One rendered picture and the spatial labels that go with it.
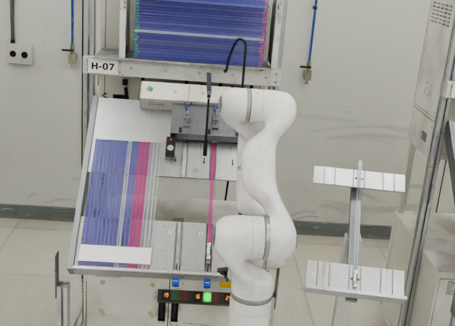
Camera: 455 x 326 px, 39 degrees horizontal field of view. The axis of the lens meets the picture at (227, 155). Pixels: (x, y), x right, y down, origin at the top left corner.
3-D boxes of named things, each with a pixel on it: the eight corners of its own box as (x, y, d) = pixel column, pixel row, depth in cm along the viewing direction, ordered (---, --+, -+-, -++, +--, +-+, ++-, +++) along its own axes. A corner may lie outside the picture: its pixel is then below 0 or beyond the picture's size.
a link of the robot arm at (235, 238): (275, 306, 176) (284, 228, 169) (208, 304, 175) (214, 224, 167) (269, 284, 188) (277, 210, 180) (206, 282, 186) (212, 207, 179)
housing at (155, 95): (260, 124, 261) (265, 106, 249) (140, 116, 259) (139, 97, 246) (260, 107, 265) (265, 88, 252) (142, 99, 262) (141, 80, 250)
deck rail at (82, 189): (74, 274, 226) (72, 268, 221) (69, 274, 226) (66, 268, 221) (99, 103, 259) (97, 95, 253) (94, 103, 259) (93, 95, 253)
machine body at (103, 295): (244, 389, 277) (257, 262, 258) (82, 383, 273) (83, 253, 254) (237, 309, 338) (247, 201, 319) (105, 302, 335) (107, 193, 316)
